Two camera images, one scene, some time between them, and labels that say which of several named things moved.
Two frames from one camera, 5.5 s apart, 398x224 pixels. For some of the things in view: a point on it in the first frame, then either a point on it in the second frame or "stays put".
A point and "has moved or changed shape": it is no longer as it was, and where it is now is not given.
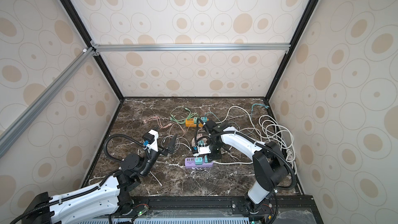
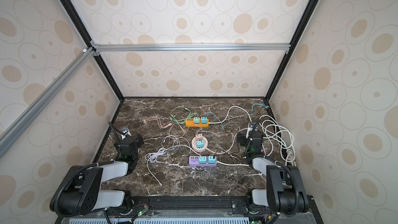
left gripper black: x=168 y=149 → x=138 y=140
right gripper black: x=214 y=156 → x=242 y=138
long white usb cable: x=180 y=137 → x=187 y=145
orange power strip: x=189 y=122 stays put
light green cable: x=188 y=116 stays put
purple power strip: x=190 y=162 has moved or changed shape
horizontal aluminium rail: x=213 y=47 stays put
